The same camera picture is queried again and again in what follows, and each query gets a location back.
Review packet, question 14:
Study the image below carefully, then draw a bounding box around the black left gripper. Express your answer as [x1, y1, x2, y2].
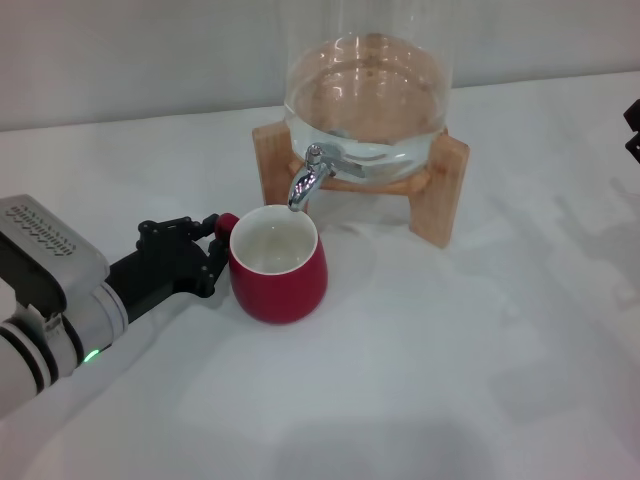
[107, 213, 231, 322]

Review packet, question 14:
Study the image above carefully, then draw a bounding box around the red ceramic cup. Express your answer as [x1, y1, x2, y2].
[214, 204, 330, 326]

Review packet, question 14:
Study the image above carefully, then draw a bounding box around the chrome faucet tap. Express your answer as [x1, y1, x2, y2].
[287, 142, 367, 213]

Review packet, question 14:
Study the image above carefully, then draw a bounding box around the wooden dispenser stand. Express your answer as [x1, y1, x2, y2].
[251, 122, 470, 250]

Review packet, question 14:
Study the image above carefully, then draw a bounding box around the clear glass dispenser jar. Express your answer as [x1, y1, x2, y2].
[278, 0, 454, 179]

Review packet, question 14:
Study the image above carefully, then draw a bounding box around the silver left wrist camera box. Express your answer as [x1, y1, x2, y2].
[0, 194, 111, 317]

